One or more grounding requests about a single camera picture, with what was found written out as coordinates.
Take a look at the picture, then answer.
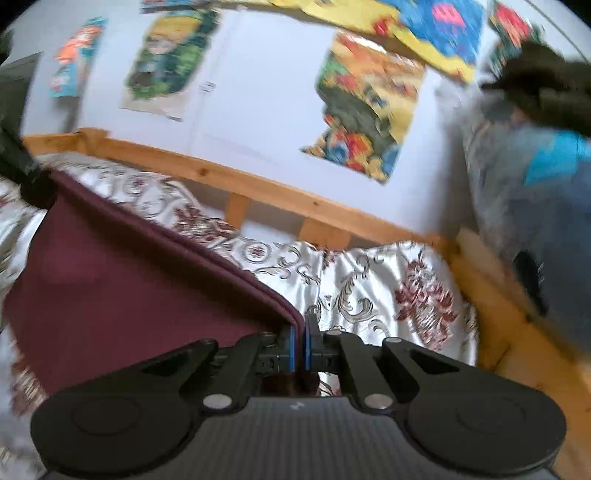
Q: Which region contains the maroon small cloth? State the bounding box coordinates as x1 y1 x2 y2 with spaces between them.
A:
4 171 304 393

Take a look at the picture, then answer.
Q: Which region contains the small blue orange poster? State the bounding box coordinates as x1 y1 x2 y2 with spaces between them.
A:
50 17 107 98

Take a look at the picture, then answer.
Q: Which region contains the white floral satin bedspread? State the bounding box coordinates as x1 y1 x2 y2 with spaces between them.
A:
1 152 478 479

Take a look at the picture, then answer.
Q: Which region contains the green cartoon girl poster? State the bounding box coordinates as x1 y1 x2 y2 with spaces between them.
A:
121 8 221 121

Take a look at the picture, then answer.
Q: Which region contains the grey blue patterned blanket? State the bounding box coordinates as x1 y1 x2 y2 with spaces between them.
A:
436 81 590 354

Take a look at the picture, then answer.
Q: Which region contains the colourful torn landscape poster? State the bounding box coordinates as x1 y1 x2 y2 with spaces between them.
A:
301 31 425 184

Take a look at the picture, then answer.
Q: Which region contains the yellow and blue poster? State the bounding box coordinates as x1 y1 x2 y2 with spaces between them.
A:
270 0 486 83

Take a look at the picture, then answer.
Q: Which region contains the red green corner poster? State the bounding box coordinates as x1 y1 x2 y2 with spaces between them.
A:
488 1 544 77

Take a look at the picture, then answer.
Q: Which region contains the wooden bed frame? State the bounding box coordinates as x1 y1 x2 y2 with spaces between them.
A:
23 128 590 479

